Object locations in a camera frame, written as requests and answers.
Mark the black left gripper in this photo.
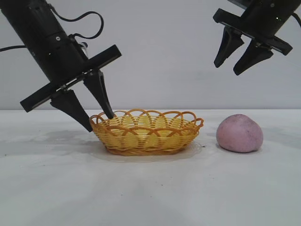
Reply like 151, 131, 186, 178
20, 32, 123, 133

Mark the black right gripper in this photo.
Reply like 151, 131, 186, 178
213, 0, 301, 76

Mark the yellow woven plastic basket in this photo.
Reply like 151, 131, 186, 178
89, 108, 205, 156

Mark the pink round bun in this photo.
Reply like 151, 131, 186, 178
216, 113, 264, 153

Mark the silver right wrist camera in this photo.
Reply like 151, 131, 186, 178
227, 0, 247, 8

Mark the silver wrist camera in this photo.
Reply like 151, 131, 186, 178
227, 0, 247, 8
79, 41, 89, 58

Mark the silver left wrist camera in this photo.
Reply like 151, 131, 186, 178
79, 41, 89, 58

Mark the looped black left camera cable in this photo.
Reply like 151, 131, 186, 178
46, 1, 105, 40

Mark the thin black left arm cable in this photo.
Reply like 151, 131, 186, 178
0, 45, 27, 53

